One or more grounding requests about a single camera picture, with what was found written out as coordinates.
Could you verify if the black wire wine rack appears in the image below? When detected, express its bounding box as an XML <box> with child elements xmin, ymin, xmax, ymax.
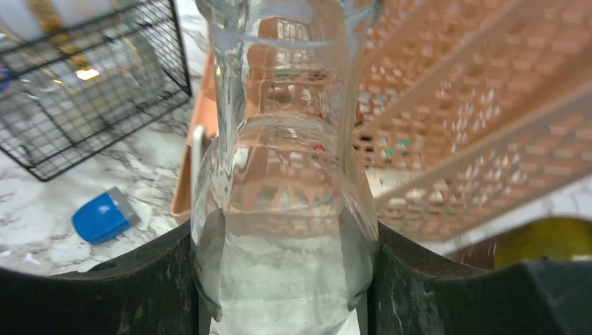
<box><xmin>1</xmin><ymin>1</ymin><xmax>192</xmax><ymax>181</ymax></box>

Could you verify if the blue stamp block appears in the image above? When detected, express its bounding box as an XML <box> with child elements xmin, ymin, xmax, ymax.
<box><xmin>71</xmin><ymin>187</ymin><xmax>141</xmax><ymax>245</ymax></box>

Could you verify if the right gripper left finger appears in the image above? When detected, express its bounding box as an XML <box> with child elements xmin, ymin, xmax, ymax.
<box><xmin>1</xmin><ymin>223</ymin><xmax>197</xmax><ymax>334</ymax></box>

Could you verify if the peach plastic file organizer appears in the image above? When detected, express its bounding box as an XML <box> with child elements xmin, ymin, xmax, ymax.
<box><xmin>170</xmin><ymin>0</ymin><xmax>592</xmax><ymax>244</ymax></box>

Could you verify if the white tape dispenser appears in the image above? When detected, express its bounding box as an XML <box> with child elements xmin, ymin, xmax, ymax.
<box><xmin>190</xmin><ymin>125</ymin><xmax>205</xmax><ymax>188</ymax></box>

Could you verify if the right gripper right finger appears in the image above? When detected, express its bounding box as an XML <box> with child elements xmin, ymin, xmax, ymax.
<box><xmin>368</xmin><ymin>225</ymin><xmax>591</xmax><ymax>335</ymax></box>

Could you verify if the green wine bottle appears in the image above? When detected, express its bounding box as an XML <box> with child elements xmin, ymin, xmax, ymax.
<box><xmin>446</xmin><ymin>216</ymin><xmax>592</xmax><ymax>271</ymax></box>

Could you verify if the clear square glass bottle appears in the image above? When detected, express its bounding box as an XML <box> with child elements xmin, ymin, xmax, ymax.
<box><xmin>191</xmin><ymin>1</ymin><xmax>383</xmax><ymax>334</ymax></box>

